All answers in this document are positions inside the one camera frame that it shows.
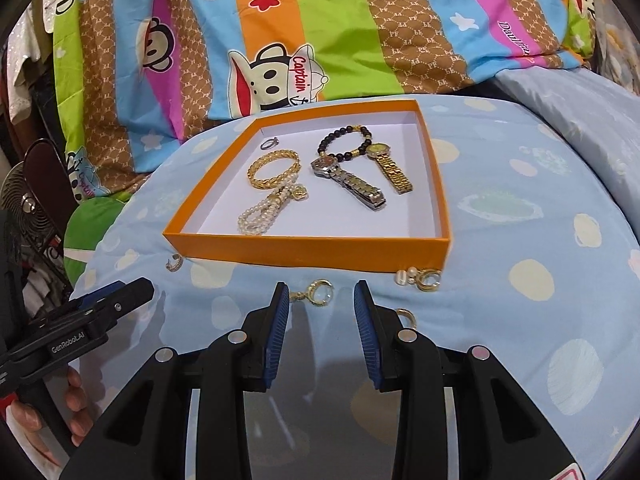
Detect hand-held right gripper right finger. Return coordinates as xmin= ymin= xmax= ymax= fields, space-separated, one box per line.
xmin=352 ymin=280 xmax=581 ymax=480

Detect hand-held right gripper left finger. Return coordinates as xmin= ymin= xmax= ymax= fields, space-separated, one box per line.
xmin=60 ymin=280 xmax=292 ymax=480

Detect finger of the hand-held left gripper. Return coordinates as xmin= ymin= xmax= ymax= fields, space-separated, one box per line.
xmin=67 ymin=277 xmax=156 ymax=333

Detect gold ring with dark stone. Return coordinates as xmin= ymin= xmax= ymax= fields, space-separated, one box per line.
xmin=290 ymin=280 xmax=335 ymax=307

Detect orange jewelry box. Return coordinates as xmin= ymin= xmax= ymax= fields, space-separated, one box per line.
xmin=162 ymin=100 xmax=452 ymax=273

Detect white pearl bracelet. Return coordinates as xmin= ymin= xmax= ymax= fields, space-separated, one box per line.
xmin=237 ymin=183 xmax=307 ymax=236

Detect gold bangle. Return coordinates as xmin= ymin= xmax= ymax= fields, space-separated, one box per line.
xmin=247 ymin=150 xmax=302 ymax=191

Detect silver wristwatch blue dial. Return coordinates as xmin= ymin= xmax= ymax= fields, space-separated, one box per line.
xmin=310 ymin=155 xmax=387 ymax=211

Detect gold wristwatch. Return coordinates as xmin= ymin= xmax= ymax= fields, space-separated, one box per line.
xmin=366 ymin=142 xmax=415 ymax=195

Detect black bead bracelet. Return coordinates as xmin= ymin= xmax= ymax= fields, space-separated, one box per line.
xmin=317 ymin=127 xmax=373 ymax=163

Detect person's left hand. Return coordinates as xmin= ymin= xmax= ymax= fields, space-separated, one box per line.
xmin=0 ymin=366 xmax=85 ymax=467

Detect pearl earring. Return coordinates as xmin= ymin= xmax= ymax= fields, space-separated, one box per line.
xmin=397 ymin=267 xmax=443 ymax=292

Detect green cushion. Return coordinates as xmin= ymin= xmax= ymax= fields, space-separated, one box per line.
xmin=67 ymin=197 xmax=136 ymax=263

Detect black electric fan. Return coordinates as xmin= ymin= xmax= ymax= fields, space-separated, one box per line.
xmin=0 ymin=165 xmax=56 ymax=241

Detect dark brown chair back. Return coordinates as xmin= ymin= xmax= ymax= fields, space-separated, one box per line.
xmin=25 ymin=140 xmax=76 ymax=261

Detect light blue planet print blanket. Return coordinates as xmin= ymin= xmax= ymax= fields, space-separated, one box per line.
xmin=65 ymin=92 xmax=640 ymax=480

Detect hanging clothes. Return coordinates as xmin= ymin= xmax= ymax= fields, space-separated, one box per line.
xmin=5 ymin=0 xmax=56 ymax=126

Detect striped monkey print blanket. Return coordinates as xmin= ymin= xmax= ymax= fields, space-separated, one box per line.
xmin=47 ymin=0 xmax=601 ymax=196

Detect plain light blue quilt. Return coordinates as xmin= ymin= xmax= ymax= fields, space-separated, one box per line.
xmin=492 ymin=65 xmax=640 ymax=251

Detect floral cloth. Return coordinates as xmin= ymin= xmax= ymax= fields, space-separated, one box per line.
xmin=582 ymin=0 xmax=640 ymax=96

